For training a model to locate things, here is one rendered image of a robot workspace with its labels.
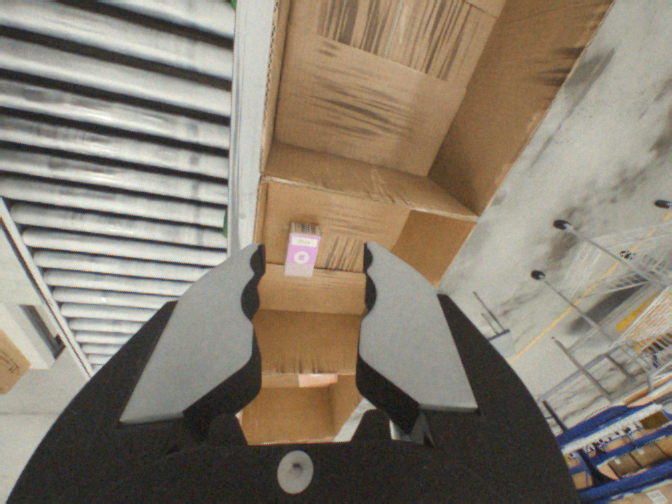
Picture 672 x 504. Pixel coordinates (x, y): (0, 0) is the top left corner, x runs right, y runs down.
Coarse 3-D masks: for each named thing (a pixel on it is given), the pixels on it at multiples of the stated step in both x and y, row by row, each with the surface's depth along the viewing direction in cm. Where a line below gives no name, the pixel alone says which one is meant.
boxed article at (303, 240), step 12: (300, 228) 46; (312, 228) 47; (288, 240) 48; (300, 240) 45; (312, 240) 45; (288, 252) 46; (300, 252) 47; (312, 252) 47; (288, 264) 48; (300, 264) 48; (312, 264) 49
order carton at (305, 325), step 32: (288, 192) 44; (320, 192) 45; (256, 224) 29; (288, 224) 47; (320, 224) 48; (352, 224) 49; (384, 224) 51; (416, 224) 47; (448, 224) 39; (320, 256) 54; (352, 256) 55; (416, 256) 46; (448, 256) 38; (288, 288) 57; (320, 288) 59; (352, 288) 60; (256, 320) 57; (288, 320) 59; (320, 320) 62; (352, 320) 65; (288, 352) 53; (320, 352) 55; (352, 352) 57
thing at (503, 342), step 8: (488, 312) 194; (488, 320) 225; (496, 320) 186; (504, 328) 180; (496, 336) 178; (504, 336) 178; (496, 344) 183; (504, 344) 185; (512, 344) 187; (504, 352) 193; (512, 352) 196
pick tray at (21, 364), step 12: (0, 336) 69; (0, 348) 69; (12, 348) 73; (0, 360) 69; (12, 360) 73; (24, 360) 77; (0, 372) 70; (12, 372) 73; (24, 372) 78; (0, 384) 70; (12, 384) 74
